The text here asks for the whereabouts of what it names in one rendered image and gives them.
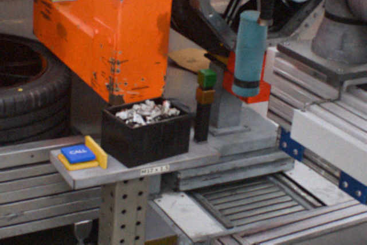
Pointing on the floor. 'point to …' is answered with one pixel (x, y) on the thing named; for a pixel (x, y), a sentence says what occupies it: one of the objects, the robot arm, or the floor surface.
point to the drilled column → (123, 212)
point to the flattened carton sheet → (190, 59)
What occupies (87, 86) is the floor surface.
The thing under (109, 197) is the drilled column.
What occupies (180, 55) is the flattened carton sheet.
